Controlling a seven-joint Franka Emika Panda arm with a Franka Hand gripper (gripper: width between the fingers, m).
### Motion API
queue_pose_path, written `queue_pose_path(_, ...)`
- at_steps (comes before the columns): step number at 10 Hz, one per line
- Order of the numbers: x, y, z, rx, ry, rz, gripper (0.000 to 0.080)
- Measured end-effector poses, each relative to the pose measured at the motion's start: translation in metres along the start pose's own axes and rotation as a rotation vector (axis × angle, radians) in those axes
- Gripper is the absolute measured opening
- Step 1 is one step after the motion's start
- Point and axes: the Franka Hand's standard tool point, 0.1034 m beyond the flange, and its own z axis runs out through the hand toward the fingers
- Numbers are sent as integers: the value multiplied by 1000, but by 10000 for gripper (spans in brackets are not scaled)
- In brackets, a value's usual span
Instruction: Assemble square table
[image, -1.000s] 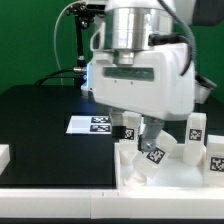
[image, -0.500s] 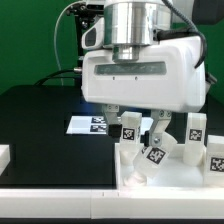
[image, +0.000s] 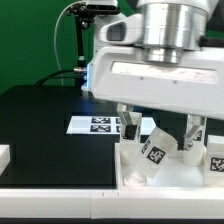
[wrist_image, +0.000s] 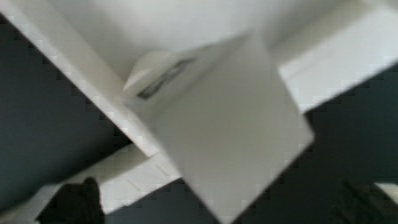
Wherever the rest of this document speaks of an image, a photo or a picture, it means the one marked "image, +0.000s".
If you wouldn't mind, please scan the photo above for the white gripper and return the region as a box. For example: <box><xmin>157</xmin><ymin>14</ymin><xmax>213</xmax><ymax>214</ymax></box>
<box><xmin>90</xmin><ymin>46</ymin><xmax>224</xmax><ymax>151</ymax></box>

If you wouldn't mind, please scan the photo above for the white square tabletop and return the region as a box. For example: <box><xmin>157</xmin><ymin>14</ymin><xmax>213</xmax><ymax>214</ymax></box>
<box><xmin>115</xmin><ymin>143</ymin><xmax>224</xmax><ymax>188</ymax></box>

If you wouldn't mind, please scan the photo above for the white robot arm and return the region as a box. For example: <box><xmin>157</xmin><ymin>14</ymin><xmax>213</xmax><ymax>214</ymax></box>
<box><xmin>87</xmin><ymin>0</ymin><xmax>224</xmax><ymax>150</ymax></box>

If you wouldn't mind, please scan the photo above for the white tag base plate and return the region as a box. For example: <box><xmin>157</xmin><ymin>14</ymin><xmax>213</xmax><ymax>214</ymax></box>
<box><xmin>66</xmin><ymin>116</ymin><xmax>156</xmax><ymax>135</ymax></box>

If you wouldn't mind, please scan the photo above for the white obstacle fence rail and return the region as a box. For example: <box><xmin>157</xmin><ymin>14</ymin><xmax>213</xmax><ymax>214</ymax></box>
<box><xmin>0</xmin><ymin>144</ymin><xmax>224</xmax><ymax>220</ymax></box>

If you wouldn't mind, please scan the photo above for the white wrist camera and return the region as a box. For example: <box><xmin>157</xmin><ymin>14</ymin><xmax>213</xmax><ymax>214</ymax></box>
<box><xmin>99</xmin><ymin>14</ymin><xmax>143</xmax><ymax>46</ymax></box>

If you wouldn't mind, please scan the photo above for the black cables bundle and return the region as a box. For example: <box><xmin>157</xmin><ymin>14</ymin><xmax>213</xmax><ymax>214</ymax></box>
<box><xmin>34</xmin><ymin>68</ymin><xmax>88</xmax><ymax>88</ymax></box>

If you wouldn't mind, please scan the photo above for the grey cable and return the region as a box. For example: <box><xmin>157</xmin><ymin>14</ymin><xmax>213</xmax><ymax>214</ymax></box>
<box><xmin>53</xmin><ymin>0</ymin><xmax>87</xmax><ymax>87</ymax></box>

